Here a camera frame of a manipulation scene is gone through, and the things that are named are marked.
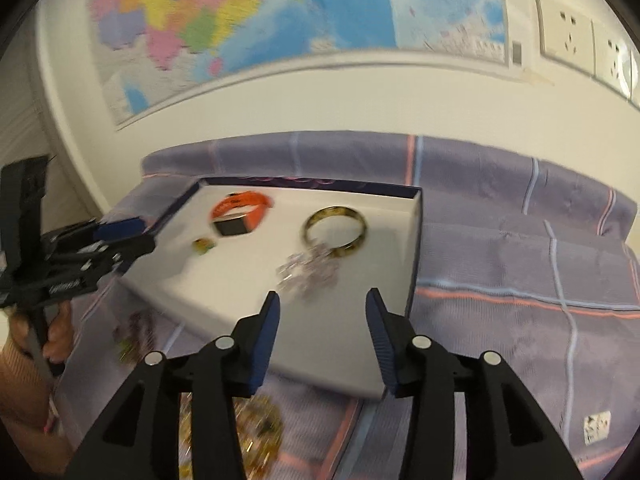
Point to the grey door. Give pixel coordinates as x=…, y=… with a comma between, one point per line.
x=20, y=110

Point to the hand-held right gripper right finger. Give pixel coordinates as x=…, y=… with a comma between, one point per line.
x=380, y=340

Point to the person's left hand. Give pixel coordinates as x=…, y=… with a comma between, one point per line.
x=57, y=332

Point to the white fabric label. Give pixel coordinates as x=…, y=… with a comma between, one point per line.
x=597, y=427

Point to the tortoiseshell bangle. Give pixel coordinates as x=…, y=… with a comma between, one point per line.
x=306, y=230

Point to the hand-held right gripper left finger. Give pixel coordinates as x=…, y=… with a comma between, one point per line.
x=265, y=340

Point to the purple plaid bedsheet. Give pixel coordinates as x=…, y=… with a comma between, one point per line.
x=500, y=270

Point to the clear tape piece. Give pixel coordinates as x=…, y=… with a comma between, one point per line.
x=537, y=76

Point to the white jewelry box tray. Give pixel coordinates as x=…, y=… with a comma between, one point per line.
x=250, y=285

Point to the colourful wall map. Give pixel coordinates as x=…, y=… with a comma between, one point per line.
x=350, y=5

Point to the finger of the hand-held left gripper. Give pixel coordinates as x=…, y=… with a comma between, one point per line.
x=125, y=255
x=117, y=229

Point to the orange smartwatch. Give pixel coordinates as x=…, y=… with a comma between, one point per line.
x=231, y=227

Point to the person's left forearm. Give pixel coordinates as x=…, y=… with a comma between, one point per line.
x=25, y=410

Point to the white wall outlet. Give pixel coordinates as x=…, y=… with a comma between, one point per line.
x=612, y=57
x=565, y=30

